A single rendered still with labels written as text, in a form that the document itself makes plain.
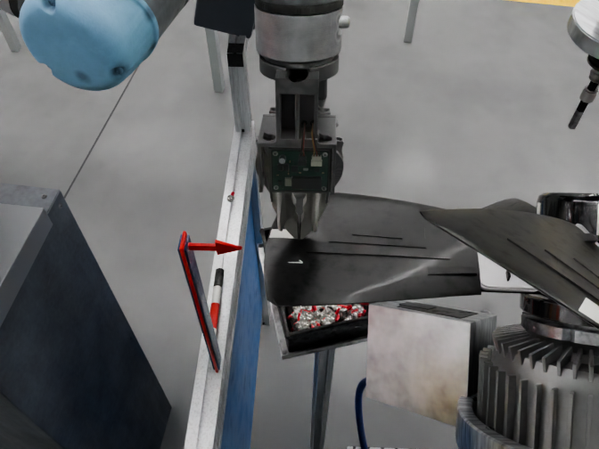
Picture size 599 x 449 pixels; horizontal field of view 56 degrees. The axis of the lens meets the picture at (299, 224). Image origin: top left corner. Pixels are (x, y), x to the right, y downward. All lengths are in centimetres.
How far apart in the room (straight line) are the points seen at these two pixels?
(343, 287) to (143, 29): 32
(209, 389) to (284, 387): 93
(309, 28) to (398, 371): 47
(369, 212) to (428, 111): 195
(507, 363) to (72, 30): 51
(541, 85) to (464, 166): 67
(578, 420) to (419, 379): 22
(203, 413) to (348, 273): 39
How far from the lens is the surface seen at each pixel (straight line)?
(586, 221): 63
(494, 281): 64
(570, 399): 60
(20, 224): 91
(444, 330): 73
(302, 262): 61
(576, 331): 63
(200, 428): 89
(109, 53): 39
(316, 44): 49
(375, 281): 60
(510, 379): 63
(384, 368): 79
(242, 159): 115
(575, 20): 45
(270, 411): 179
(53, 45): 41
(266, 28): 49
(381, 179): 229
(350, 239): 63
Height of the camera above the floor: 169
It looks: 53 degrees down
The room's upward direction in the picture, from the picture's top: straight up
